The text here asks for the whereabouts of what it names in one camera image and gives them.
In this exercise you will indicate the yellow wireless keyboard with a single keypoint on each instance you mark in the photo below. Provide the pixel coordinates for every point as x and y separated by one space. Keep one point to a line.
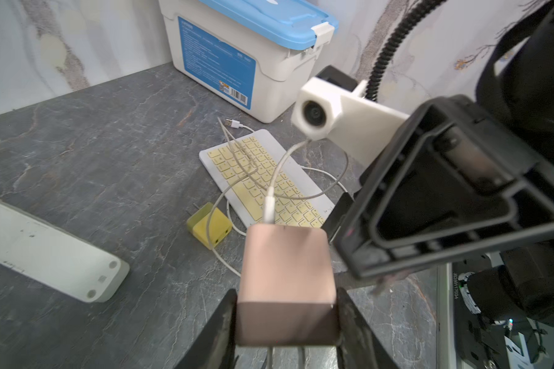
247 165

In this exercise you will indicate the yellow charger plug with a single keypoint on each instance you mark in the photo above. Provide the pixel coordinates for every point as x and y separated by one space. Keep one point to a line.
209 226

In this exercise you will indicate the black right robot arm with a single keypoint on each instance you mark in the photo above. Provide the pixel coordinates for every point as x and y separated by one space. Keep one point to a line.
495 306

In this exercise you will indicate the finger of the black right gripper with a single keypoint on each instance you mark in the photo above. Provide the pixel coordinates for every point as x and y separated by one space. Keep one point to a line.
334 220

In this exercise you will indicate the blue lid storage box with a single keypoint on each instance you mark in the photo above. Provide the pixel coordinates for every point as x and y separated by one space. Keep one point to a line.
256 55

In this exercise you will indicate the white power strip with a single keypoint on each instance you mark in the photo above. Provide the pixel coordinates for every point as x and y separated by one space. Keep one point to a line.
58 259

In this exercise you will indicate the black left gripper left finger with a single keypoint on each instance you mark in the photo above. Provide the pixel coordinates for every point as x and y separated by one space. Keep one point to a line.
214 348

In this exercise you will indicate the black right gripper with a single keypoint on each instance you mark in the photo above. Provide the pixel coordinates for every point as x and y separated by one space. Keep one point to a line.
453 182

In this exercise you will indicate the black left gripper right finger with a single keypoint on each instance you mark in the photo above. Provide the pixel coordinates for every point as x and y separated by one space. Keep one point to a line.
358 346

